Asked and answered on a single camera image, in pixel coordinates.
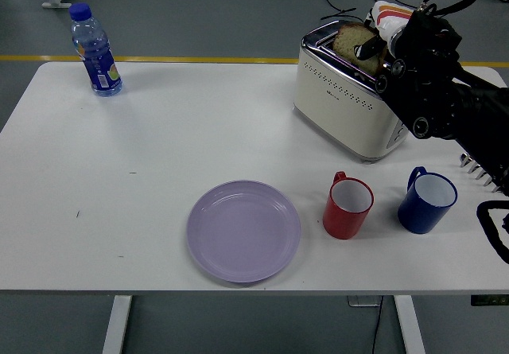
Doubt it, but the brown crusted bread slice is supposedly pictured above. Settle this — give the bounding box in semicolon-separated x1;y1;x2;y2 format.
331;21;388;76

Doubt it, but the black under-table control box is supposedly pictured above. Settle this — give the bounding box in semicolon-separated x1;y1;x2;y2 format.
470;294;509;307

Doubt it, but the clear bottle with blue label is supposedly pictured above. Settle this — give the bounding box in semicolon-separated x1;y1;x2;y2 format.
68;2;124;98

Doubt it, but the grey under-table bracket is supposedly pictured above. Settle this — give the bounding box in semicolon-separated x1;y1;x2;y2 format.
348;294;383;308

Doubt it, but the red mug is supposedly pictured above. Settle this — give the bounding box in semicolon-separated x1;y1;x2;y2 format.
322;170;375;240

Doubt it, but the purple round plate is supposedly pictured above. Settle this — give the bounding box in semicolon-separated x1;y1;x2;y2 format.
186;179;301;285

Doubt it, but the black under-table cable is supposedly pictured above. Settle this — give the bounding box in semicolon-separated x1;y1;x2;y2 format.
371;296;383;354

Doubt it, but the white table leg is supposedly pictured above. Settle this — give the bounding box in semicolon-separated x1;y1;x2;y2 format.
393;294;427;354
102;294;134;354

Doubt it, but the cream and chrome toaster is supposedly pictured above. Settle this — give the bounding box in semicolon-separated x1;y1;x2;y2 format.
293;19;410;165

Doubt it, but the blue mug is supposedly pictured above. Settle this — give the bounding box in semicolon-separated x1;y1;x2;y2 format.
397;165;459;235

